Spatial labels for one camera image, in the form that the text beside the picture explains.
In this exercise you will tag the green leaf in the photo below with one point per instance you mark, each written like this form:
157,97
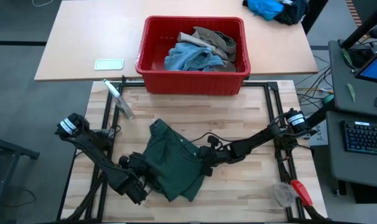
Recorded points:
351,92
346,57

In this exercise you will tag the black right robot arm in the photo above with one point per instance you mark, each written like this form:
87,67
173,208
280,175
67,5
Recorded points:
260,138

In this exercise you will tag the white paper label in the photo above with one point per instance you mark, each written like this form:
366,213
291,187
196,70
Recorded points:
320,137

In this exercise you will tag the clear plastic water bottle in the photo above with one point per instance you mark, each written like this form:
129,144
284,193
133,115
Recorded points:
120,99

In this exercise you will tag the crumpled clear plastic bag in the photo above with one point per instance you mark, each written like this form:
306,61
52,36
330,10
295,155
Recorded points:
282,194

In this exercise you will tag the black aluminium table frame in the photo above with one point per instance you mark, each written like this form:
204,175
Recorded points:
260,84

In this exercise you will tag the grey metal stand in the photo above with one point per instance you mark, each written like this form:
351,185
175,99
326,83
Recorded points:
8,155

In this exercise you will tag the dark navy garment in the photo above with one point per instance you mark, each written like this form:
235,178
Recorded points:
292,12

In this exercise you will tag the beige khaki garment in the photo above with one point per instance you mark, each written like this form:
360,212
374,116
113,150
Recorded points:
216,40

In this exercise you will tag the bright blue garment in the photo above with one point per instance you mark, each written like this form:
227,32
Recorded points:
264,7

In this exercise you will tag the black backlit keyboard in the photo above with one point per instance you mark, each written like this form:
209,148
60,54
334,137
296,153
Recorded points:
365,138

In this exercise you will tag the grey desk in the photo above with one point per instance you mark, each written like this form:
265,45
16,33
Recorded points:
356,168
365,93

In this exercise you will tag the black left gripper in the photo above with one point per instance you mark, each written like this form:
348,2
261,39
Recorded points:
137,163

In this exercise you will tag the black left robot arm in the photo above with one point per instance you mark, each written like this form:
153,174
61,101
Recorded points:
92,149

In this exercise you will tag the light blue shirt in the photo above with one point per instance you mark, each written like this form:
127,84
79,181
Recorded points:
191,59

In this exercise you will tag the dark green button shirt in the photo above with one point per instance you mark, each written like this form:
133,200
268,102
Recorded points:
173,161

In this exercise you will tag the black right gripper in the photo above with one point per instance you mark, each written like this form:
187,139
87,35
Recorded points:
213,155

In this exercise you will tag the beige wooden table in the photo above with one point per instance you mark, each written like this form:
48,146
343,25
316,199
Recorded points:
98,31

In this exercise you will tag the orange striped panel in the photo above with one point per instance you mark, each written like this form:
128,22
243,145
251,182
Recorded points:
353,12

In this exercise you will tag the red plastic laundry bin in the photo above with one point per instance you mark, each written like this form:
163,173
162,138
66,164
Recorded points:
191,84

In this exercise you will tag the monitor with blue screen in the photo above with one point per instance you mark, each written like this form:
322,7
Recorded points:
376,67

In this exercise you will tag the black monitor pole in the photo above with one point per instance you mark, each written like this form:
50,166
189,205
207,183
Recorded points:
362,26

